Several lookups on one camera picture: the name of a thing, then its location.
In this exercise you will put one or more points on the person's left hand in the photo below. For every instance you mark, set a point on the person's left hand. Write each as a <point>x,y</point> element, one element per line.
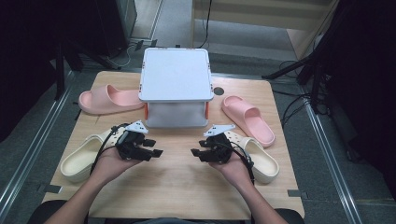
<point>109,165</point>

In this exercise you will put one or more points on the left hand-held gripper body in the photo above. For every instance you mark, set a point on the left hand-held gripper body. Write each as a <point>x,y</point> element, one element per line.
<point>130,146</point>

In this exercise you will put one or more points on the cream clog shoe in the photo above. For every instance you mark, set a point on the cream clog shoe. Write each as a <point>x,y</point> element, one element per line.
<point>264,161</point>
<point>81,158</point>

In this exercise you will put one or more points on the dark round table grommet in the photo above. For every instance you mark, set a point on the dark round table grommet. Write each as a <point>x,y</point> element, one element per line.
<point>219,91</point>

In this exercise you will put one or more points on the light wooden platform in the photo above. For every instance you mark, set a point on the light wooden platform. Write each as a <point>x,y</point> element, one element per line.
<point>258,15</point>

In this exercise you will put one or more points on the person's right hand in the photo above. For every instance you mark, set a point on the person's right hand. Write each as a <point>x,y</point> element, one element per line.
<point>236,171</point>

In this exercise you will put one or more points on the black tripod stand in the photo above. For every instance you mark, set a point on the black tripod stand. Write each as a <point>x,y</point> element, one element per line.
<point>59,71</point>
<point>314,71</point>

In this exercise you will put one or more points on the pink slide slipper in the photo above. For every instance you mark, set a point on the pink slide slipper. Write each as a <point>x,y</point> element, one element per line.
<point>106,99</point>
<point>249,119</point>

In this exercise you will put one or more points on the white two-tier shoe rack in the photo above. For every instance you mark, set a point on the white two-tier shoe rack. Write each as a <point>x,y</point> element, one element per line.
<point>176,74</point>

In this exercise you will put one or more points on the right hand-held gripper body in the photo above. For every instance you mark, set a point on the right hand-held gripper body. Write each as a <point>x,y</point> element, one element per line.
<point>221,149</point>

